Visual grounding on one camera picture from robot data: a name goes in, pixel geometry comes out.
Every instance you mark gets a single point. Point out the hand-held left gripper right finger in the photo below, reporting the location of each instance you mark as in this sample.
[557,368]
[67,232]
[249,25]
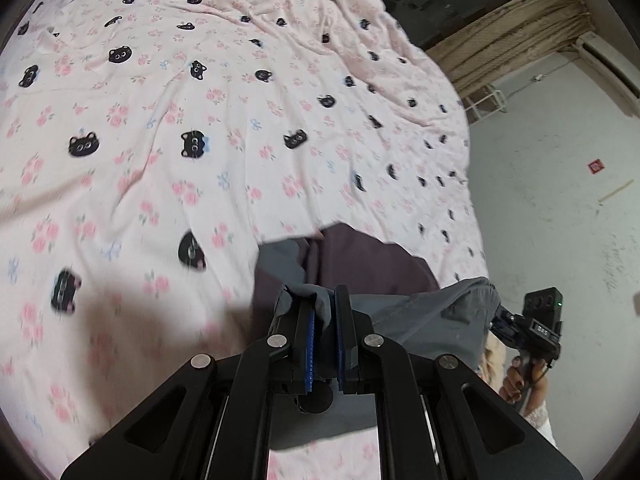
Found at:
[342,350]

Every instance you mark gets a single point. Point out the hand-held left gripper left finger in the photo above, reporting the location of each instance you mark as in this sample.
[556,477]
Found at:
[310,355]

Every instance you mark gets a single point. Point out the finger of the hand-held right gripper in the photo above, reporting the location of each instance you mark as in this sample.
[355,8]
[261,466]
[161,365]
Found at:
[506,326]

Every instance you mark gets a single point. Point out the purple grey hooded jacket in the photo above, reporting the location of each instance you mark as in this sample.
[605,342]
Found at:
[400,310]

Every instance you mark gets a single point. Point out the person's right forearm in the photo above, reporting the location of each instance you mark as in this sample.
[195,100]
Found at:
[542,420]

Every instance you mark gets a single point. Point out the person's right hand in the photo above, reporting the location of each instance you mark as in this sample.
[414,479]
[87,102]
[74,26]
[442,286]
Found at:
[511,385]

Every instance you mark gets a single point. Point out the beige red printed garment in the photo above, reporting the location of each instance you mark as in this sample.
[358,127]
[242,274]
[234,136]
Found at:
[492,362]

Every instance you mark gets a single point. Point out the beige tape strip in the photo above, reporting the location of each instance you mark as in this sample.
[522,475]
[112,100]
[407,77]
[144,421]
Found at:
[616,191]

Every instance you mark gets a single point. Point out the white shelf cart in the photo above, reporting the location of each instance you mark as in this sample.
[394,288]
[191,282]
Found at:
[498,100]

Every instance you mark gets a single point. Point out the white air conditioner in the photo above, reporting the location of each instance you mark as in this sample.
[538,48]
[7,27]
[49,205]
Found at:
[605,55]

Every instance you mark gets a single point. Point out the pink cat print blanket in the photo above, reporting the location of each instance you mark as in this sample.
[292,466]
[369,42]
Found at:
[150,110]

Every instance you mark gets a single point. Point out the beige curtain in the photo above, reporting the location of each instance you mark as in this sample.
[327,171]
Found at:
[525,30]

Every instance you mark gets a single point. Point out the red wall sticker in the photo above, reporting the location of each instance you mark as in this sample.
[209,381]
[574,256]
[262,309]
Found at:
[595,165]

